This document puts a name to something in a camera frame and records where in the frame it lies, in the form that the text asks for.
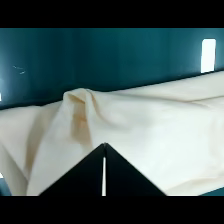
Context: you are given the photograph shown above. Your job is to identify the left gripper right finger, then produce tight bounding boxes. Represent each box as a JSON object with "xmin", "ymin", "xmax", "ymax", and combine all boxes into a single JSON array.
[{"xmin": 104, "ymin": 142, "xmax": 167, "ymax": 197}]

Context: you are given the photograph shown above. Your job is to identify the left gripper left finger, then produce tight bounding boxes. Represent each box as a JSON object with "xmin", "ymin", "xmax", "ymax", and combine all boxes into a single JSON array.
[{"xmin": 39, "ymin": 142, "xmax": 106, "ymax": 197}]

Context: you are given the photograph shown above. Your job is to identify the cream shirt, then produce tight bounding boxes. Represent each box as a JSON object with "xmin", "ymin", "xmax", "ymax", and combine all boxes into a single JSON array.
[{"xmin": 0, "ymin": 70, "xmax": 224, "ymax": 197}]

